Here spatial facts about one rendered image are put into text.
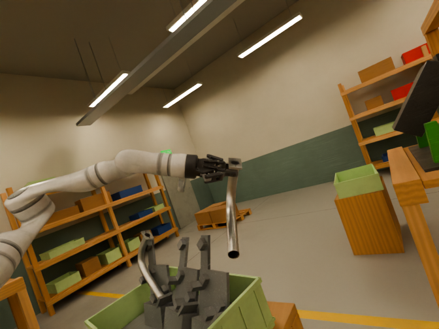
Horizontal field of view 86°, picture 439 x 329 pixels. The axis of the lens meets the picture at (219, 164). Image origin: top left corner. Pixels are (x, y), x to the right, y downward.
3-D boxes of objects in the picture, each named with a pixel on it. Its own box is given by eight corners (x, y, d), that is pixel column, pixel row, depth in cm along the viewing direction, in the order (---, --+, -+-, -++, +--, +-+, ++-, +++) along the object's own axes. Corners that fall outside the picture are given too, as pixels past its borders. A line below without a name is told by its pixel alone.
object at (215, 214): (198, 230, 601) (192, 214, 601) (217, 219, 663) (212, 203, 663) (233, 226, 523) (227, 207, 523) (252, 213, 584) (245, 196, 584)
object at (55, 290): (180, 235, 621) (152, 155, 623) (51, 317, 376) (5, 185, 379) (167, 237, 652) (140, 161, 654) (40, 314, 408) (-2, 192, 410)
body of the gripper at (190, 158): (181, 162, 67) (215, 165, 68) (185, 148, 74) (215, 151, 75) (181, 183, 71) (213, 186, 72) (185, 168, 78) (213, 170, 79)
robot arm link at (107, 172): (141, 149, 78) (101, 166, 77) (133, 145, 69) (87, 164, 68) (149, 168, 77) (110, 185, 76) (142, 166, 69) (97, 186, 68)
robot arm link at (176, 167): (187, 177, 81) (169, 175, 80) (188, 148, 75) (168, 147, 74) (183, 194, 73) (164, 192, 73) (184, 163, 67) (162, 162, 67)
